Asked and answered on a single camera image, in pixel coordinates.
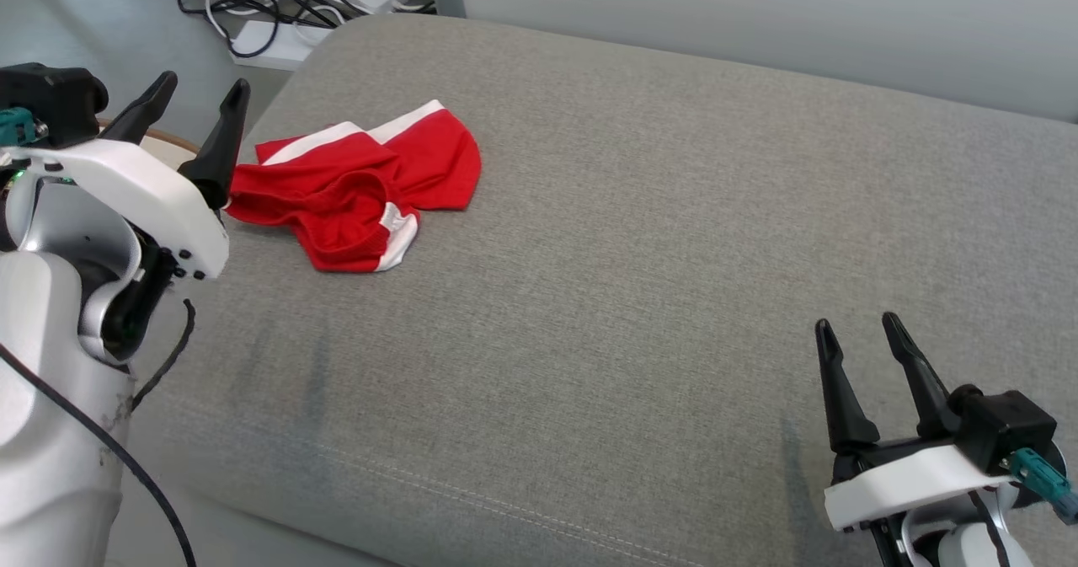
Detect right teal camera connector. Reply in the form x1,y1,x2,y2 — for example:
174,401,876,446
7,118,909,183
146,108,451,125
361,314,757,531
1006,447,1078,525

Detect cream perforated laundry basket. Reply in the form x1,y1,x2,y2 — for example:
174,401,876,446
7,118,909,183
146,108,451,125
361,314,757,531
94,117,201,172

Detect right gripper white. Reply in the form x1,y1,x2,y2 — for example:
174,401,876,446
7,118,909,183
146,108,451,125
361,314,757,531
814,312,1017,535

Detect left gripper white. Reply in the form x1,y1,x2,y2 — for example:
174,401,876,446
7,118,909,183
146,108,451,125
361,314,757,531
0,72,251,282

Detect wide white partition panel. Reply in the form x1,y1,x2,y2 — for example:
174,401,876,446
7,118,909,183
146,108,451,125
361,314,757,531
425,0,1078,126

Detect left arm smooth black cable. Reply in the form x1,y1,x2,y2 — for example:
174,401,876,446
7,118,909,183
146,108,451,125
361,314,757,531
0,344,197,567

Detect right arm braided black cable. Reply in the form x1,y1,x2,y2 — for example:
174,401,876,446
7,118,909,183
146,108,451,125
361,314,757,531
967,489,1010,567

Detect left teal camera connector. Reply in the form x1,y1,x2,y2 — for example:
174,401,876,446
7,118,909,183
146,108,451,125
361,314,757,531
0,107,40,147

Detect red and white shorts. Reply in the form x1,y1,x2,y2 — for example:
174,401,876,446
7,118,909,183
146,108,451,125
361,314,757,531
223,99,483,275

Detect left arm braided black cable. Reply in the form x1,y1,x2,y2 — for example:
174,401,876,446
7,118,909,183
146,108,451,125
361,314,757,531
130,298,197,413

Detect flat white power strip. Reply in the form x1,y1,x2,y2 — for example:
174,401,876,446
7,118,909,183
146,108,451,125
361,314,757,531
229,18,334,73

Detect arm braided black cable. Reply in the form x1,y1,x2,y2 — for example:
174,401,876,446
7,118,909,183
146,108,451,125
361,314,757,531
130,298,197,413
967,489,1010,567

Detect teal camera connector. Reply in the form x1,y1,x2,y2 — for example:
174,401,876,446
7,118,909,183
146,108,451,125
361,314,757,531
1006,447,1078,525
0,107,40,147

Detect white power cable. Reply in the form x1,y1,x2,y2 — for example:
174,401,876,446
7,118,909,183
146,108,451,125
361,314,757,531
200,0,332,42

